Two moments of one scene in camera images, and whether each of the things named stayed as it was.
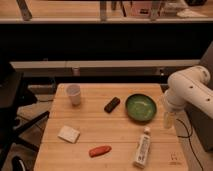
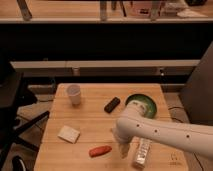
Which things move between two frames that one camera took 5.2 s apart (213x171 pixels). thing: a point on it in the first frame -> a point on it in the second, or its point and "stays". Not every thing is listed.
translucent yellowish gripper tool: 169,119 -> 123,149
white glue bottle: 143,149 stays
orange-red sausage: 100,150 stays
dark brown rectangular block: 112,105 stays
